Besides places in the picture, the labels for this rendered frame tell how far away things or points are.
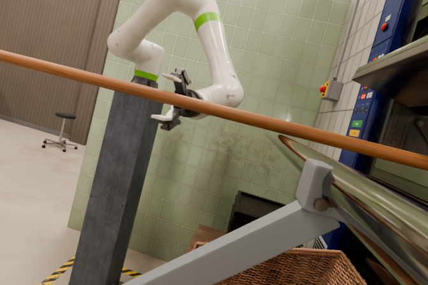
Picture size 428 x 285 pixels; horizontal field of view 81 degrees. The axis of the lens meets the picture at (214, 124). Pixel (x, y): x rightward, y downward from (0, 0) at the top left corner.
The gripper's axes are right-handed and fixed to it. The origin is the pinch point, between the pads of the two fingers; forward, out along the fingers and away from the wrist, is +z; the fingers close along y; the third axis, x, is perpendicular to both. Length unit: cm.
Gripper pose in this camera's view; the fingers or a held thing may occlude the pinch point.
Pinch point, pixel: (165, 97)
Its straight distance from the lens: 62.1
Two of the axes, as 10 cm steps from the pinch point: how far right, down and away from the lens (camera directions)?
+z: -1.4, 0.2, -9.9
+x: -9.6, -2.6, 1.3
